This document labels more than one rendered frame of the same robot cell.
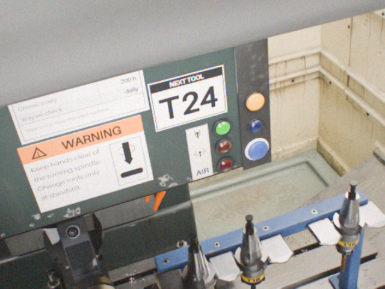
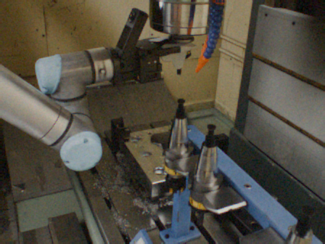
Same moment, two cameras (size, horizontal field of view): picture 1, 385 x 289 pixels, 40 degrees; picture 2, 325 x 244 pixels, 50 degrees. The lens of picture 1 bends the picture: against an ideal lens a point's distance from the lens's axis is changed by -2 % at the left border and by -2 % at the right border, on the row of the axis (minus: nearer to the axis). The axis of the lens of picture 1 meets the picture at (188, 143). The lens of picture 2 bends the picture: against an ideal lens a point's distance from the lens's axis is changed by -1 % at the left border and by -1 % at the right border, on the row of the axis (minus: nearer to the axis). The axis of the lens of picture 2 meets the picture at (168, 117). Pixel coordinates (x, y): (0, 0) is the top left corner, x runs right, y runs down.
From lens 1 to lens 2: 0.88 m
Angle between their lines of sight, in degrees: 64
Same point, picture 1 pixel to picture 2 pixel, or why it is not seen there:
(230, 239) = (222, 162)
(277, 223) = (258, 195)
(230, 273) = (182, 166)
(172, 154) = not seen: outside the picture
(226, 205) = not seen: outside the picture
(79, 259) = (123, 36)
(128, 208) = (313, 176)
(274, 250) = (219, 196)
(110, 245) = (291, 194)
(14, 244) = (247, 128)
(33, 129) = not seen: outside the picture
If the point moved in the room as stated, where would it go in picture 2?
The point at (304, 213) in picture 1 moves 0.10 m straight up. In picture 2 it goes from (284, 218) to (298, 165)
